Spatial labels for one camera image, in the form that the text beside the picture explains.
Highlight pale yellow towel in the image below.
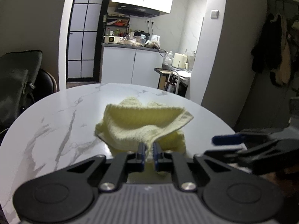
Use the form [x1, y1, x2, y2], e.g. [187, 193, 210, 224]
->
[95, 97, 194, 168]

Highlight dark hanging clothes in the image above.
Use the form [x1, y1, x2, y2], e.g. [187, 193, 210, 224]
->
[250, 13, 298, 88]

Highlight cream jug appliance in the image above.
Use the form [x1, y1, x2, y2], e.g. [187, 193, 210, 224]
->
[172, 53, 189, 69]

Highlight white kitchen cabinet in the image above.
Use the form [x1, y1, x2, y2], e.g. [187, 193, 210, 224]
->
[100, 44, 166, 88]

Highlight brown wooden chair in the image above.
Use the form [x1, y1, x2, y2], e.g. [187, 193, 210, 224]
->
[38, 69, 57, 93]

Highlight black framed glass door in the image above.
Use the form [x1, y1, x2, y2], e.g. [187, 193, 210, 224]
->
[66, 0, 110, 83]

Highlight white electric kettle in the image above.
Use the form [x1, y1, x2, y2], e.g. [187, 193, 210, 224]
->
[150, 34, 160, 43]

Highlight white toaster appliance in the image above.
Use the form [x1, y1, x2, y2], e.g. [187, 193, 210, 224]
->
[104, 35, 122, 44]

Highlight black kitchen shelf rack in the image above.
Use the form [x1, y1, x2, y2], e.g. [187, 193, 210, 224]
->
[103, 13, 131, 37]

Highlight black range hood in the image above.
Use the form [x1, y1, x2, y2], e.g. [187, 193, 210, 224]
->
[115, 3, 160, 18]

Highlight white wall switch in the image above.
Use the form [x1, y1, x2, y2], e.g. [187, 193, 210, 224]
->
[210, 10, 219, 19]

